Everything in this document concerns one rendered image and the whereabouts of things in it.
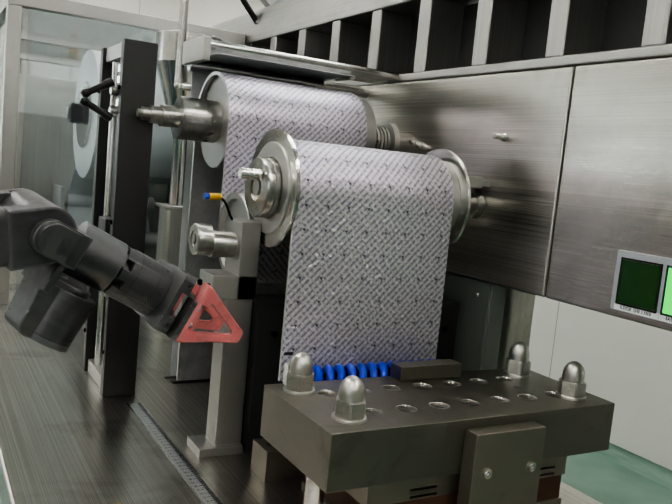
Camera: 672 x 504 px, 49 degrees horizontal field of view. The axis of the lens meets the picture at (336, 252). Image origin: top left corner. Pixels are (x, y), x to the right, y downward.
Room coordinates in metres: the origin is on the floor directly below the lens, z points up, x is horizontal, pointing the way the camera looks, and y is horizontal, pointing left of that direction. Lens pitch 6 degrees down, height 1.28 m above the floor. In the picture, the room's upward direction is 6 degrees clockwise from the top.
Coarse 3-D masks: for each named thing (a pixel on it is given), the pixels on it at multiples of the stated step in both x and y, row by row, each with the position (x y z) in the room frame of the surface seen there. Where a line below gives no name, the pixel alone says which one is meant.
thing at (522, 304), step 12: (516, 300) 1.23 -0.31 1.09; (528, 300) 1.25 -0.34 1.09; (504, 312) 1.24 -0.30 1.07; (516, 312) 1.23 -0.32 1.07; (528, 312) 1.25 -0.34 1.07; (504, 324) 1.23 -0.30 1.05; (516, 324) 1.24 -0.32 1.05; (528, 324) 1.25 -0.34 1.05; (504, 336) 1.23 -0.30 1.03; (516, 336) 1.24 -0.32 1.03; (528, 336) 1.25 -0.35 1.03; (504, 348) 1.23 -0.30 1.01; (504, 360) 1.23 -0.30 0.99
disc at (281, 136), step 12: (276, 132) 0.92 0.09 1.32; (264, 144) 0.95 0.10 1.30; (288, 144) 0.88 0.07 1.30; (288, 156) 0.88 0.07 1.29; (300, 180) 0.86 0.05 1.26; (252, 216) 0.96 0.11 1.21; (288, 216) 0.87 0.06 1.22; (288, 228) 0.87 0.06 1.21; (264, 240) 0.92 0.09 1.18; (276, 240) 0.89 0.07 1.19
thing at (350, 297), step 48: (336, 240) 0.90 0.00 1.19; (384, 240) 0.93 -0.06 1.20; (432, 240) 0.97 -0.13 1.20; (288, 288) 0.87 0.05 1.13; (336, 288) 0.90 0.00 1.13; (384, 288) 0.94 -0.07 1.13; (432, 288) 0.98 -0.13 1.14; (288, 336) 0.87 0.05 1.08; (336, 336) 0.90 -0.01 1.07; (384, 336) 0.94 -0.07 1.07; (432, 336) 0.98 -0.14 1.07
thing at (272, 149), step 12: (276, 144) 0.91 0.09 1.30; (264, 156) 0.94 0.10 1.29; (276, 156) 0.90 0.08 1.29; (288, 168) 0.87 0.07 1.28; (288, 180) 0.87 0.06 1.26; (456, 180) 1.00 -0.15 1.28; (288, 192) 0.87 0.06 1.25; (456, 192) 1.00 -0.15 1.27; (288, 204) 0.87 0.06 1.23; (456, 204) 0.99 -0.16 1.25; (276, 216) 0.89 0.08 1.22; (456, 216) 1.00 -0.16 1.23; (264, 228) 0.92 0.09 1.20; (276, 228) 0.89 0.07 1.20
